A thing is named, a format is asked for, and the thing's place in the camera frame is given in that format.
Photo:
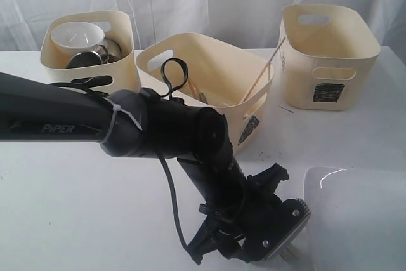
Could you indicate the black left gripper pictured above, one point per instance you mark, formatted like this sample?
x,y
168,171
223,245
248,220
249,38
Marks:
x,y
226,194

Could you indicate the white square plate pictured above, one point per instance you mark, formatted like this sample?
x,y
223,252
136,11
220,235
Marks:
x,y
357,218

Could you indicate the stainless steel spoon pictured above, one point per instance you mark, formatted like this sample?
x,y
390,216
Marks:
x,y
203,98

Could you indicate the wooden chopstick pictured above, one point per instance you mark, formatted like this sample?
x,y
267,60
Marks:
x,y
193,90
266,66

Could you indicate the cream bin with triangle mark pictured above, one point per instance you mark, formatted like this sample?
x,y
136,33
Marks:
x,y
221,71

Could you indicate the white plastic bowl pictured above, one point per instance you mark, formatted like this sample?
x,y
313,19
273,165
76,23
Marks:
x,y
74,37

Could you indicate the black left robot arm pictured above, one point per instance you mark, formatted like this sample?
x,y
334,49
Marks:
x,y
124,123

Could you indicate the small metal pin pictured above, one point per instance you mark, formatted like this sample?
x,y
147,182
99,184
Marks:
x,y
286,109

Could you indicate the cream bin with circle mark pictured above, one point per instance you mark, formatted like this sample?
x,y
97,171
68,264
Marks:
x,y
116,26

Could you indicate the cream bin with square mark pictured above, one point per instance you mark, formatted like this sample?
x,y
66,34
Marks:
x,y
326,57

